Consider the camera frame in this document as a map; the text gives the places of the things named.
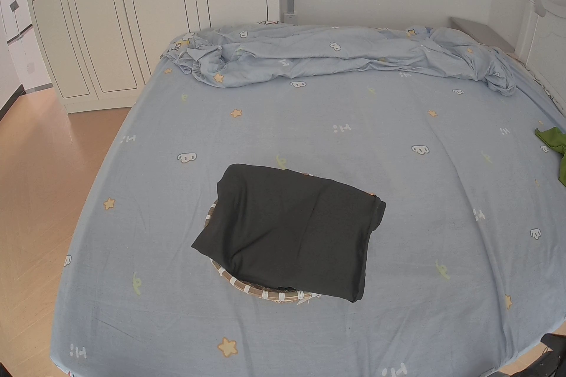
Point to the round woven basket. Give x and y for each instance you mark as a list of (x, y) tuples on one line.
[(265, 293)]

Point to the pale blue quilt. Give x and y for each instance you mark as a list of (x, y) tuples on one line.
[(331, 57)]

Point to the bed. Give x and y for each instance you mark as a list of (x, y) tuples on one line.
[(309, 123)]

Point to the black shirt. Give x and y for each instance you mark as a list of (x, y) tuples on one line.
[(292, 229)]

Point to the green garment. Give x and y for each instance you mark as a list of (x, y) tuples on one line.
[(555, 139)]

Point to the grey bedside table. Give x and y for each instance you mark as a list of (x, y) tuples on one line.
[(480, 33)]

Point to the white wardrobe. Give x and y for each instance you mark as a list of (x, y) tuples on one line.
[(132, 13)]

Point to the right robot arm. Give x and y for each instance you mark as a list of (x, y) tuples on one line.
[(555, 366)]

